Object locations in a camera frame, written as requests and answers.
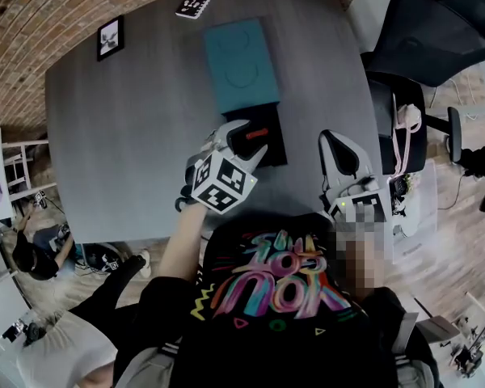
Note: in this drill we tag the translucent plastic bin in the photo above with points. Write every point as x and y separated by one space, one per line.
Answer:
422 200

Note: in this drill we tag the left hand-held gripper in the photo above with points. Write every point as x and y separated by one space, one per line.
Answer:
222 184

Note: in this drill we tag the person's right forearm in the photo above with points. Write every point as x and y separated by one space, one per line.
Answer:
363 265

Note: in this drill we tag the black picture frame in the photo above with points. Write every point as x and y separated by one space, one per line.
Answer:
110 38

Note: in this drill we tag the teal drawer box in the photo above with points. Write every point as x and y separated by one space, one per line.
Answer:
238 67

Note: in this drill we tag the person's left forearm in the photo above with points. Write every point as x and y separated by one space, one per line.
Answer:
184 245

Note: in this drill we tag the black mesh office chair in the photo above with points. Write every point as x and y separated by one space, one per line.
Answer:
424 39

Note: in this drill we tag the grey equipment crate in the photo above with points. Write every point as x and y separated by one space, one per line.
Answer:
101 259

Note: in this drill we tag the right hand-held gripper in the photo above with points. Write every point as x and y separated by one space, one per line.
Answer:
359 196

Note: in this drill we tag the white shelf unit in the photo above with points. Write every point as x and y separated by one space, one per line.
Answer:
0 176

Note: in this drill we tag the person's black printed t-shirt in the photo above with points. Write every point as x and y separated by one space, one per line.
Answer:
283 338

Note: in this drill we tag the small black-and-white notebook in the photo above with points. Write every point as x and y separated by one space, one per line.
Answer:
193 5

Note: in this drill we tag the flat grey box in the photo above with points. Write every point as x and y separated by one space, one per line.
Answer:
436 327

